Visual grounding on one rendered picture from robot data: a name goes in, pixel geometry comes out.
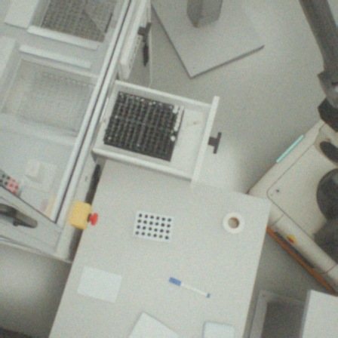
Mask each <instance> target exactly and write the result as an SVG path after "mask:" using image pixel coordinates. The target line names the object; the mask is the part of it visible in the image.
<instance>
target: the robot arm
mask: <svg viewBox="0 0 338 338"><path fill-rule="evenodd" d="M298 1H299V3H300V6H301V8H302V9H303V12H304V14H305V16H306V19H307V21H308V23H309V26H310V28H311V31H312V33H313V35H314V37H315V40H316V42H317V44H318V46H319V48H320V51H321V54H322V57H323V61H324V71H323V72H321V73H319V74H318V75H317V76H318V79H319V81H320V82H319V83H320V85H321V87H322V89H323V92H324V94H325V96H326V97H327V99H328V100H329V102H330V104H331V105H332V106H333V107H335V106H338V28H337V25H336V22H335V19H334V17H333V14H332V10H331V7H330V4H329V2H328V0H298Z"/></svg>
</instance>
